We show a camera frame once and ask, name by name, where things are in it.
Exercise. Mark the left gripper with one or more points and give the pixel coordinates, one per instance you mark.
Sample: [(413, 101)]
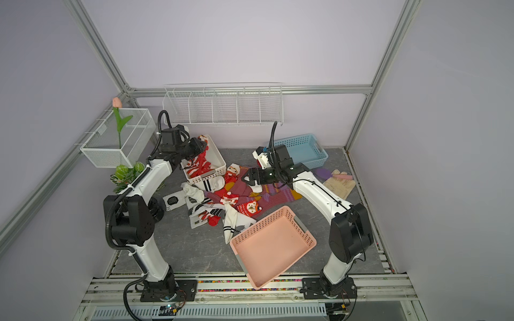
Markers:
[(199, 149)]

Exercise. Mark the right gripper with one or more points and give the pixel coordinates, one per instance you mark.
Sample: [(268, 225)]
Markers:
[(255, 172)]

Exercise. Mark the red white striped sock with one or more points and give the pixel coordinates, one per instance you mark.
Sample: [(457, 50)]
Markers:
[(199, 165)]

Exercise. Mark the purple pink striped sock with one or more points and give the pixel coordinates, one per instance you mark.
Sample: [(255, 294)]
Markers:
[(241, 188)]

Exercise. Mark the santa face red sock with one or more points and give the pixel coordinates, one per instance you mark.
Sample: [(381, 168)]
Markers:
[(232, 173)]

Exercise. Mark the pink purple yellow sock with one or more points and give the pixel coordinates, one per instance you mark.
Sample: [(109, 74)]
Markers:
[(283, 196)]

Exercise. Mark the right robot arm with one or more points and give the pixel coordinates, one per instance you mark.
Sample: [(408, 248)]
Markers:
[(350, 228)]

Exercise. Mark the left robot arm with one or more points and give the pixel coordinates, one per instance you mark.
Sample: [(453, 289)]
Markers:
[(130, 216)]

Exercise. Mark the white plastic basket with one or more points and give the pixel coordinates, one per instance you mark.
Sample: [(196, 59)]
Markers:
[(214, 156)]

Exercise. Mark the blue plastic basket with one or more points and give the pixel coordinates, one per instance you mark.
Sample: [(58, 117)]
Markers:
[(305, 149)]

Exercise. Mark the pink plastic basket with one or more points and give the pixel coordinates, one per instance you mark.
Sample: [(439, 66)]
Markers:
[(271, 246)]

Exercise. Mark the white black striped sock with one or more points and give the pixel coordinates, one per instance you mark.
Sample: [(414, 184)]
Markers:
[(196, 191)]

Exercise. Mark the white sock grey emblem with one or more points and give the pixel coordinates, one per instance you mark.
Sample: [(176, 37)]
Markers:
[(174, 200)]

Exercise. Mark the white sock black pattern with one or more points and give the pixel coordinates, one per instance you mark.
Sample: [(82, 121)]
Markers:
[(200, 214)]

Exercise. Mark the beige work glove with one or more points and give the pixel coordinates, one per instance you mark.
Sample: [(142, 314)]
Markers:
[(340, 183)]

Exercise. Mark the green potted plant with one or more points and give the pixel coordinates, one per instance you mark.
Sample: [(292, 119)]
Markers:
[(124, 175)]

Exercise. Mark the artificial pink tulip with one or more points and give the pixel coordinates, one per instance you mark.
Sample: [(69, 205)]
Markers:
[(120, 121)]

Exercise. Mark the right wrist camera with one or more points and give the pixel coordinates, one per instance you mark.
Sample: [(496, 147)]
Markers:
[(262, 156)]

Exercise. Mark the white wire wall shelf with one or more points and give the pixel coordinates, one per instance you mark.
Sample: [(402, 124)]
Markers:
[(225, 103)]

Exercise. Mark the white mesh wall box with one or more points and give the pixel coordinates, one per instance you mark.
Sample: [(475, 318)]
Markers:
[(101, 147)]

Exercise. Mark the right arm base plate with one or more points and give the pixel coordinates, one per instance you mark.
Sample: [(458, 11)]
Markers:
[(321, 288)]

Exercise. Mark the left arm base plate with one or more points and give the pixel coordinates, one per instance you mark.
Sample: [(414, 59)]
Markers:
[(169, 291)]

